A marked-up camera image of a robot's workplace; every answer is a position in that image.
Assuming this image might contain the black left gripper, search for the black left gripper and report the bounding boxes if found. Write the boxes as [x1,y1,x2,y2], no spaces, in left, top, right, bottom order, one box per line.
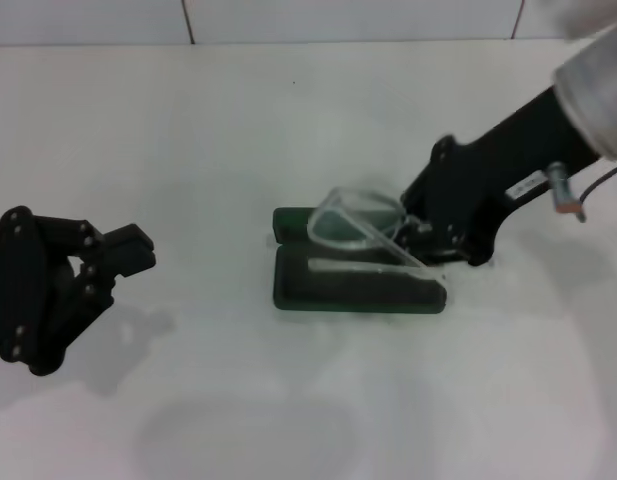
[0,204,158,378]

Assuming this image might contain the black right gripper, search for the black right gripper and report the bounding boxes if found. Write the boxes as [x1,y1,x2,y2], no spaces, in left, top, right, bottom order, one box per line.
[395,85,603,269]

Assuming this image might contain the clear white glasses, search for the clear white glasses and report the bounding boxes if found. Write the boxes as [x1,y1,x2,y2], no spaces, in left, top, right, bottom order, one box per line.
[305,185,452,291]

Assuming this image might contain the green glasses case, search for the green glasses case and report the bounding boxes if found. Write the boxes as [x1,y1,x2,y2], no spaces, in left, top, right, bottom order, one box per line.
[271,206,449,315]

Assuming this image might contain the right gripper silver connector stub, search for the right gripper silver connector stub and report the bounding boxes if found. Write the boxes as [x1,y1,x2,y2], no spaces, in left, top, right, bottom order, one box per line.
[546,162,587,224]

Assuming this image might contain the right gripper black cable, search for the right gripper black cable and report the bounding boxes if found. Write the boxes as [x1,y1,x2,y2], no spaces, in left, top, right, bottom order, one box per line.
[580,159,617,204]

